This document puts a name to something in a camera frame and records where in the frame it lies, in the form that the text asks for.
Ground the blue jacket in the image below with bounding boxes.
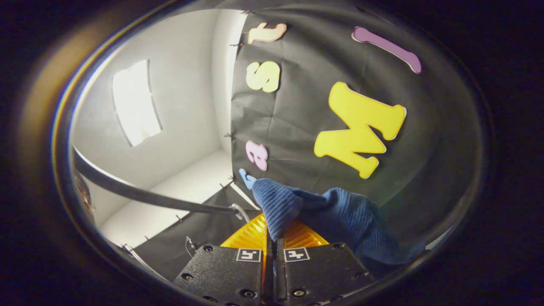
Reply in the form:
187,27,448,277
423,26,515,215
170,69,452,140
251,178,426,266

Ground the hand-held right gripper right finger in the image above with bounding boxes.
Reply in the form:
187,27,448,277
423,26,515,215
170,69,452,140
272,219,377,306

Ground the black backdrop cloth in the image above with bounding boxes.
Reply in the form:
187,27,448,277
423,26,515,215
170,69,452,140
132,0,485,281

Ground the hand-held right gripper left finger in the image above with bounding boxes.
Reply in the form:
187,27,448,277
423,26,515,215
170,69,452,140
172,212,268,306

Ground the black clothes rack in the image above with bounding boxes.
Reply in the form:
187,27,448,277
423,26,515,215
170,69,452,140
72,147,262,215

